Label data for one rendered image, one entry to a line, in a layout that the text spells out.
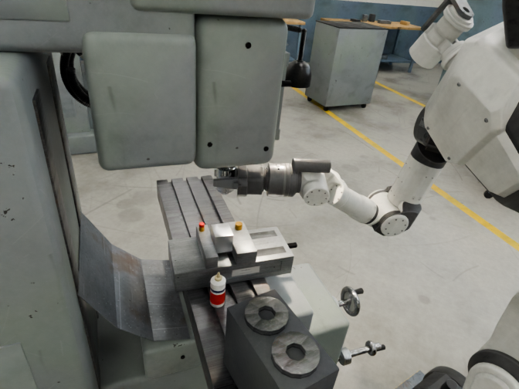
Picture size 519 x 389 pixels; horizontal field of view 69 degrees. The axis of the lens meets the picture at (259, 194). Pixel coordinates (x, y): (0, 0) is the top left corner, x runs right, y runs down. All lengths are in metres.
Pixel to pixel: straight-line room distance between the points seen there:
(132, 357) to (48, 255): 0.56
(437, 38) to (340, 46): 4.46
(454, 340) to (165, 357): 1.80
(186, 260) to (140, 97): 0.52
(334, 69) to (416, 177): 4.36
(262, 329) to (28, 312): 0.44
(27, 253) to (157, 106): 0.34
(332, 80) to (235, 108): 4.62
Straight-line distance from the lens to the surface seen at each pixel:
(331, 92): 5.44
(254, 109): 0.81
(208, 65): 0.76
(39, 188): 0.69
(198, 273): 1.07
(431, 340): 2.47
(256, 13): 0.75
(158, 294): 1.19
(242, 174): 0.94
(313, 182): 0.95
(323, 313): 1.37
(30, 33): 0.72
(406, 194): 1.09
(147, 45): 0.71
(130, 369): 1.22
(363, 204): 1.07
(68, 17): 0.71
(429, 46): 0.89
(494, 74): 0.73
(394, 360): 2.28
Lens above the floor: 1.72
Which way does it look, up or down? 32 degrees down
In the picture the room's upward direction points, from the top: 6 degrees clockwise
